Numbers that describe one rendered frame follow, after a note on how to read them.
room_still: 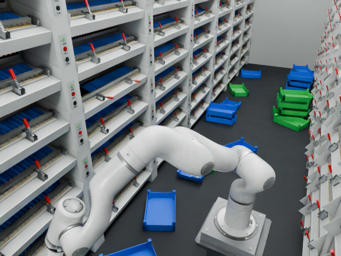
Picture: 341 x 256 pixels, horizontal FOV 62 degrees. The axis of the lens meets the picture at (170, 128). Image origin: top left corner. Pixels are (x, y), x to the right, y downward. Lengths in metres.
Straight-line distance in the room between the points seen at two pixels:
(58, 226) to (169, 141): 0.40
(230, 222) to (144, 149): 0.76
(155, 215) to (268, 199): 0.83
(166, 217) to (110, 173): 1.18
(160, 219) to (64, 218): 1.16
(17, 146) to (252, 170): 0.92
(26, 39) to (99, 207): 0.63
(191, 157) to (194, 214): 1.17
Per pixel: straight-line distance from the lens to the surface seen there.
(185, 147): 0.88
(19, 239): 1.40
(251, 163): 1.23
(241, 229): 1.51
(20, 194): 1.29
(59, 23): 1.23
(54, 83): 1.23
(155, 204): 2.08
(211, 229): 1.49
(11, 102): 1.12
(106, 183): 0.87
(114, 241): 1.91
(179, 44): 2.44
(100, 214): 0.87
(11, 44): 1.10
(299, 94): 3.48
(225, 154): 1.07
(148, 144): 0.84
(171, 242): 1.87
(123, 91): 1.63
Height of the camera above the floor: 1.45
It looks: 29 degrees down
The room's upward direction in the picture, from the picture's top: straight up
